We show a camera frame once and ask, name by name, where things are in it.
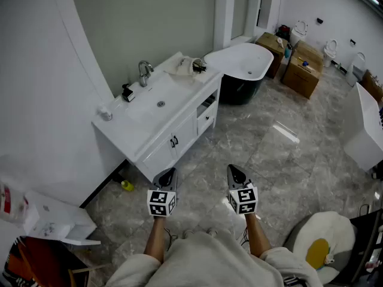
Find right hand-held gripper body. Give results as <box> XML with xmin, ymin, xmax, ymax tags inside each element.
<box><xmin>226</xmin><ymin>163</ymin><xmax>259</xmax><ymax>216</ymax></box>

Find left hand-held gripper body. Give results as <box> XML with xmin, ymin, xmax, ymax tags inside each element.
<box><xmin>146</xmin><ymin>166</ymin><xmax>179</xmax><ymax>219</ymax></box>

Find white cloth bag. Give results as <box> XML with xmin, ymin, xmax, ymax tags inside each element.
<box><xmin>165</xmin><ymin>56</ymin><xmax>208</xmax><ymax>78</ymax></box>

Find person's right forearm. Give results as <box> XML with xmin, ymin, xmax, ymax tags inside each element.
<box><xmin>243</xmin><ymin>212</ymin><xmax>272</xmax><ymax>258</ymax></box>

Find person's left forearm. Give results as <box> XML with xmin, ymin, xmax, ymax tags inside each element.
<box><xmin>143</xmin><ymin>216</ymin><xmax>169</xmax><ymax>264</ymax></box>

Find orange and black bag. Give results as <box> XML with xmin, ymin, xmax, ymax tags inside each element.
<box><xmin>0</xmin><ymin>235</ymin><xmax>91</xmax><ymax>287</ymax></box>

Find red and white plastic bag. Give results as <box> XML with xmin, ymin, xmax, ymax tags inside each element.
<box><xmin>0</xmin><ymin>180</ymin><xmax>30</xmax><ymax>224</ymax></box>

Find red and black bag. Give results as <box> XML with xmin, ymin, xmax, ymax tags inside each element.
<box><xmin>275</xmin><ymin>24</ymin><xmax>291</xmax><ymax>39</ymax></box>

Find yellow bottle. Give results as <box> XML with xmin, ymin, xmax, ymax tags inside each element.
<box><xmin>120</xmin><ymin>179</ymin><xmax>136</xmax><ymax>193</ymax></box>

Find white vanity cabinet with sink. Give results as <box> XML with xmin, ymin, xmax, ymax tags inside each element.
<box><xmin>90</xmin><ymin>51</ymin><xmax>225</xmax><ymax>183</ymax></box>

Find person's white sweatshirt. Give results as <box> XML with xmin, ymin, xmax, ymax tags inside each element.
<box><xmin>104</xmin><ymin>230</ymin><xmax>324</xmax><ymax>287</ymax></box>

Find chair with egg cushion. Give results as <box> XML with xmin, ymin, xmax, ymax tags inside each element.
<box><xmin>282</xmin><ymin>210</ymin><xmax>358</xmax><ymax>284</ymax></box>

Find clear glass cup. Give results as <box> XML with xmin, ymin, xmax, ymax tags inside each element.
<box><xmin>96</xmin><ymin>104</ymin><xmax>114</xmax><ymax>122</ymax></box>

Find white flat box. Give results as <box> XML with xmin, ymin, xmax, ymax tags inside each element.
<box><xmin>23</xmin><ymin>190</ymin><xmax>102</xmax><ymax>247</ymax></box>

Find black soap dispenser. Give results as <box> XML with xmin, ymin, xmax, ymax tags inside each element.
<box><xmin>121</xmin><ymin>83</ymin><xmax>135</xmax><ymax>103</ymax></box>

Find chrome faucet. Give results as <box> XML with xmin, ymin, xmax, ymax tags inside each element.
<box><xmin>138</xmin><ymin>60</ymin><xmax>155</xmax><ymax>88</ymax></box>

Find white and black bathtub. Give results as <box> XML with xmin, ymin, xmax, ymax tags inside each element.
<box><xmin>203</xmin><ymin>42</ymin><xmax>275</xmax><ymax>106</ymax></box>

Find black rack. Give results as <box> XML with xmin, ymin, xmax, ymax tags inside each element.
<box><xmin>344</xmin><ymin>209</ymin><xmax>383</xmax><ymax>287</ymax></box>

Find white freestanding basin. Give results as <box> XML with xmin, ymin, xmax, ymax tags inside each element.
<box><xmin>343</xmin><ymin>82</ymin><xmax>383</xmax><ymax>173</ymax></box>

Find large cardboard box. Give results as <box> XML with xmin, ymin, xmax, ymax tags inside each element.
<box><xmin>280</xmin><ymin>39</ymin><xmax>325</xmax><ymax>100</ymax></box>

